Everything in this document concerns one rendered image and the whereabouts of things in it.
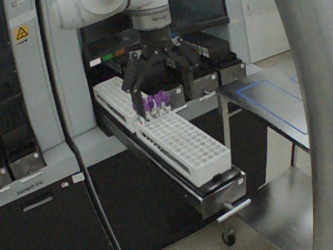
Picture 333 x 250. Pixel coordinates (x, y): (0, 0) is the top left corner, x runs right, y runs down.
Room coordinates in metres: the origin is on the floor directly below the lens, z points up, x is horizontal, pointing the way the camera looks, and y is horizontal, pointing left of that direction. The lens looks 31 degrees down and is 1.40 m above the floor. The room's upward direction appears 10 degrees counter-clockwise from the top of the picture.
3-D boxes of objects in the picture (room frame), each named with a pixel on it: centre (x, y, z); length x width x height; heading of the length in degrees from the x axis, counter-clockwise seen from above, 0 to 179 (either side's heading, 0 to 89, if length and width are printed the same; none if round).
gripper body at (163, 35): (0.86, -0.01, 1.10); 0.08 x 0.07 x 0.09; 117
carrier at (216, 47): (1.40, -0.25, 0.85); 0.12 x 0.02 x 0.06; 116
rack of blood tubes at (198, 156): (0.83, -0.02, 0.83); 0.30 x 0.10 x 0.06; 27
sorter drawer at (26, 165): (1.23, 0.62, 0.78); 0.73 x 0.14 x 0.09; 27
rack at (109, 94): (1.12, 0.12, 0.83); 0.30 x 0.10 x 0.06; 27
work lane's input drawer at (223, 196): (0.96, 0.04, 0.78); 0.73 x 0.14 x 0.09; 27
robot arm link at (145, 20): (0.86, -0.01, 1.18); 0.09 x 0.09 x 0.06
